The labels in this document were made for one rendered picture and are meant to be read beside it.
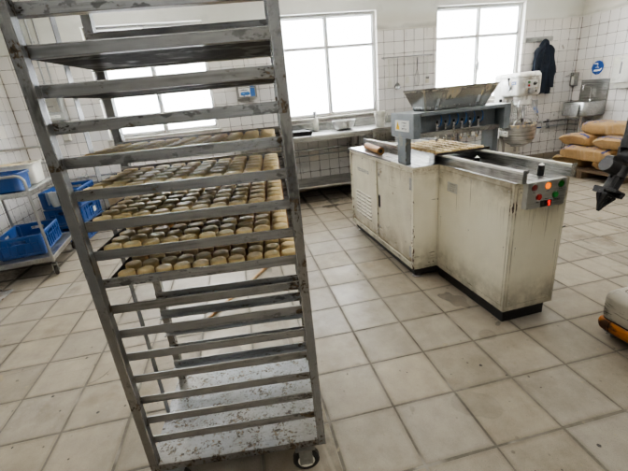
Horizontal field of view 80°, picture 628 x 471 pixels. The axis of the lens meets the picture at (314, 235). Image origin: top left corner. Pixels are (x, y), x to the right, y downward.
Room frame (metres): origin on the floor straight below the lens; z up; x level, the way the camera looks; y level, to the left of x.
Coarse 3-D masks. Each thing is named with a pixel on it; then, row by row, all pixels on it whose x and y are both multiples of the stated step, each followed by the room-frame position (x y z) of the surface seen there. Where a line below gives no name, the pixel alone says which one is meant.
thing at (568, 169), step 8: (464, 152) 2.69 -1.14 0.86; (472, 152) 2.61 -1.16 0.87; (480, 152) 2.52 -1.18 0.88; (488, 152) 2.45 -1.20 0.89; (496, 152) 2.37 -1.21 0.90; (504, 152) 2.34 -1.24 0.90; (488, 160) 2.44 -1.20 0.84; (496, 160) 2.37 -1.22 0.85; (504, 160) 2.30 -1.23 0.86; (512, 160) 2.23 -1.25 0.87; (520, 160) 2.18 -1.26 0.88; (528, 160) 2.11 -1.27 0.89; (536, 160) 2.06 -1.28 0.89; (544, 160) 2.01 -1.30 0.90; (536, 168) 2.05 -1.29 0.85; (552, 168) 1.95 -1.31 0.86; (560, 168) 1.90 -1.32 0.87; (568, 168) 1.85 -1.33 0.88; (568, 176) 1.85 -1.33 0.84
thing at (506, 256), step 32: (480, 160) 2.47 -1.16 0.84; (448, 192) 2.37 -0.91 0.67; (480, 192) 2.05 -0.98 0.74; (512, 192) 1.82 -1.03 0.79; (448, 224) 2.35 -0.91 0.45; (480, 224) 2.03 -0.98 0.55; (512, 224) 1.81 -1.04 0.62; (544, 224) 1.85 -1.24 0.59; (448, 256) 2.34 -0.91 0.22; (480, 256) 2.01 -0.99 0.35; (512, 256) 1.81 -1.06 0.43; (544, 256) 1.86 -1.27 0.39; (480, 288) 1.99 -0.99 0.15; (512, 288) 1.82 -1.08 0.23; (544, 288) 1.86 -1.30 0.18
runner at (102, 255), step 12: (288, 228) 1.06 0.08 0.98; (192, 240) 1.04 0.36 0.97; (204, 240) 1.04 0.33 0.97; (216, 240) 1.04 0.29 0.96; (228, 240) 1.05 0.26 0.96; (240, 240) 1.05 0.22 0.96; (252, 240) 1.05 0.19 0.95; (96, 252) 1.02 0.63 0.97; (108, 252) 1.02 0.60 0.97; (120, 252) 1.02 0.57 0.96; (132, 252) 1.02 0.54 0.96; (144, 252) 1.03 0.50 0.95; (156, 252) 1.03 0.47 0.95
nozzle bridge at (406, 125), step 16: (400, 112) 2.70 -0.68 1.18; (416, 112) 2.54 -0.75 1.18; (432, 112) 2.47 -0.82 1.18; (448, 112) 2.49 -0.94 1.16; (464, 112) 2.61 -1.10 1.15; (480, 112) 2.64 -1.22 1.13; (496, 112) 2.65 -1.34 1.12; (400, 128) 2.61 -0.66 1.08; (416, 128) 2.44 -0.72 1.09; (432, 128) 2.56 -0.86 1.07; (448, 128) 2.59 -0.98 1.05; (464, 128) 2.56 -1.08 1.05; (480, 128) 2.58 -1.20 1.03; (496, 128) 2.61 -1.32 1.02; (400, 144) 2.62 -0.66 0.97; (496, 144) 2.69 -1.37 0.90; (400, 160) 2.62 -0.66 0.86
